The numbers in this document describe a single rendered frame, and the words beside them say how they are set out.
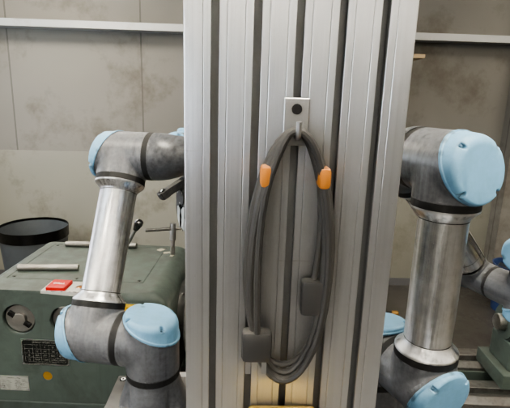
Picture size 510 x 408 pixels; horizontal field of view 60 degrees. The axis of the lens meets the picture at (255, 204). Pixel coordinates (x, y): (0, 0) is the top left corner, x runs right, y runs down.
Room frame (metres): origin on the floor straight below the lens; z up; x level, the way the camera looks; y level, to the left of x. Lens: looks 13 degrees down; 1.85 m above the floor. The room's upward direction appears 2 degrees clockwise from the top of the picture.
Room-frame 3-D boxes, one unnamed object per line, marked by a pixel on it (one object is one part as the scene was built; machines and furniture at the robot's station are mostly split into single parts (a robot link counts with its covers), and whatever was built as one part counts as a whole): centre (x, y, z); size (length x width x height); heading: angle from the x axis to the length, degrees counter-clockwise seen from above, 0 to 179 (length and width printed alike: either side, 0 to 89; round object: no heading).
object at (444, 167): (0.76, -0.33, 1.54); 0.15 x 0.12 x 0.55; 23
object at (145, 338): (0.87, 0.22, 1.33); 0.13 x 0.12 x 0.14; 81
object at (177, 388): (0.87, 0.21, 1.21); 0.15 x 0.15 x 0.10
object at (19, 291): (1.48, 0.55, 1.06); 0.59 x 0.48 x 0.39; 89
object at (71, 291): (1.28, 0.58, 1.23); 0.13 x 0.08 x 0.06; 89
